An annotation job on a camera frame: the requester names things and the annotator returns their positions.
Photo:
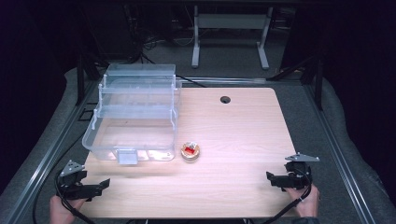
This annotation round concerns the person's left hand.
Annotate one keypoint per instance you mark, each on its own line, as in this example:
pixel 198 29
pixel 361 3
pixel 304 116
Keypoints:
pixel 60 213

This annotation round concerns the clear plastic tiered storage box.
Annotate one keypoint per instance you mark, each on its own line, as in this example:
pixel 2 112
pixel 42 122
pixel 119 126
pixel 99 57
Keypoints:
pixel 134 137

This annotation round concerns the black metal stand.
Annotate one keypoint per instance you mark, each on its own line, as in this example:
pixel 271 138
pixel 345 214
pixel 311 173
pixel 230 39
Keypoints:
pixel 80 81
pixel 317 87

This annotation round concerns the person's right hand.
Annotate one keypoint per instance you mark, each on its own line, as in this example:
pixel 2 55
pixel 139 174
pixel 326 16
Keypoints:
pixel 308 203

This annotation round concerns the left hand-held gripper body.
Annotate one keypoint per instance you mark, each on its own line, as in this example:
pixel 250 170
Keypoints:
pixel 73 186

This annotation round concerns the long aluminium floor rail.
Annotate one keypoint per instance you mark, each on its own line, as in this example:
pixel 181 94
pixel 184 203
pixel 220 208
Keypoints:
pixel 29 186
pixel 353 185

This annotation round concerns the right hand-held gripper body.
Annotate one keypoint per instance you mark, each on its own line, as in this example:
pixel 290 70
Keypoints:
pixel 299 175

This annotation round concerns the short aluminium cross rail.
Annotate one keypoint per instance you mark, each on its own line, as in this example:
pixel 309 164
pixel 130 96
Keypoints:
pixel 233 81

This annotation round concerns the grey metal table frame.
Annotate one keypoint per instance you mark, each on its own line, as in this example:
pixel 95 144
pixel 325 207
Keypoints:
pixel 230 21

